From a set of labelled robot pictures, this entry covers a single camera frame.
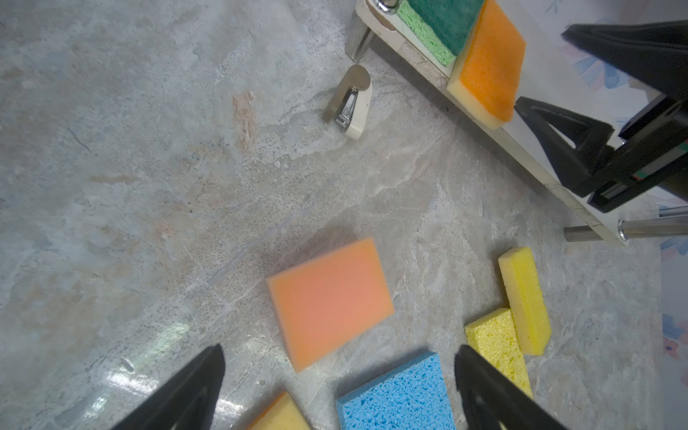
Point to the small cream stapler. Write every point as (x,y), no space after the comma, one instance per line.
(350,103)

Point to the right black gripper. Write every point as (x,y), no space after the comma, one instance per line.
(576,145)

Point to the blue sponge left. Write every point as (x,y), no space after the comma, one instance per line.
(410,396)

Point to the yellow sponge middle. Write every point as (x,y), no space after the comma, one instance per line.
(494,337)

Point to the peach pink sponge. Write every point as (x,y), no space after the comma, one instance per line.
(326,302)

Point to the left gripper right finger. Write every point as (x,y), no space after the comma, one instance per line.
(491,401)

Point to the yellow sponge upper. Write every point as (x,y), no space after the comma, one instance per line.
(526,300)

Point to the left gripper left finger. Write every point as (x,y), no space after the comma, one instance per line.
(187,400)

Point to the green scrub sponge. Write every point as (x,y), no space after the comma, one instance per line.
(442,26)

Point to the white two-tier shelf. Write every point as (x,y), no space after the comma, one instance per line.
(545,76)

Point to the yellow orange sponge bottom left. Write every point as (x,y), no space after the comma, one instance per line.
(283,414)

